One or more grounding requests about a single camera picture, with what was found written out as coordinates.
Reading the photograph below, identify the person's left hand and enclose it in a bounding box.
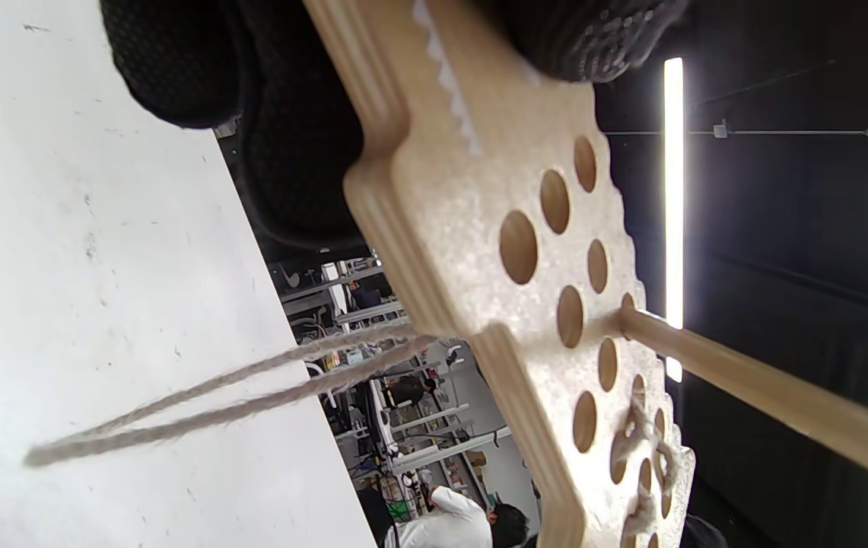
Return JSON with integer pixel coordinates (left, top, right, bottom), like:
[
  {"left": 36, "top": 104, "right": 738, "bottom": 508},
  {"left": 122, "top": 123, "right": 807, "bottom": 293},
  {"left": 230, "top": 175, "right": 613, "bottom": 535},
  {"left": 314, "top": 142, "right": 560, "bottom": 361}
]
[{"left": 99, "top": 0, "right": 689, "bottom": 252}]

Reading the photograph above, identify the wooden crocodile lacing toy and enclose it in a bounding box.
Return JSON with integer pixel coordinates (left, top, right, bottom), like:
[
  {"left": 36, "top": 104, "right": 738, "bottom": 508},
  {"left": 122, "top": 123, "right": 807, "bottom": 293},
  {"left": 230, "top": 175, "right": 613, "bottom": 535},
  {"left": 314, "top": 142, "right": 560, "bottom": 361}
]
[{"left": 304, "top": 0, "right": 697, "bottom": 548}]

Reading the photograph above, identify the beige lacing rope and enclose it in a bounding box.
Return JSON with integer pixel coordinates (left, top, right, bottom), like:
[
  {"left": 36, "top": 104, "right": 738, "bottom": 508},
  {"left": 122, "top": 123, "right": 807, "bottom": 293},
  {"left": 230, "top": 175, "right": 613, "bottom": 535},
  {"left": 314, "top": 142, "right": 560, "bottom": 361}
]
[{"left": 23, "top": 323, "right": 679, "bottom": 548}]

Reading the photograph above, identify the wooden lacing needle stick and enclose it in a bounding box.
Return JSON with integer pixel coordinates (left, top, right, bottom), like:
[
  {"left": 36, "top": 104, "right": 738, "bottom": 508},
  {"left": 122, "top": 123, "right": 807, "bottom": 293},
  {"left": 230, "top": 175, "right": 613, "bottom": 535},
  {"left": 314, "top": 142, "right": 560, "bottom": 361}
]
[{"left": 620, "top": 308, "right": 868, "bottom": 495}]

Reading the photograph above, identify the long white ceiling light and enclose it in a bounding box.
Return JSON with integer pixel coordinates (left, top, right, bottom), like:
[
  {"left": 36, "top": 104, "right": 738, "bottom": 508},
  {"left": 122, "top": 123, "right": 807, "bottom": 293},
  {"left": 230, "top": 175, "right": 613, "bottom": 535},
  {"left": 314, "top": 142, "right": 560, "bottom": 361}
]
[{"left": 663, "top": 57, "right": 685, "bottom": 383}]

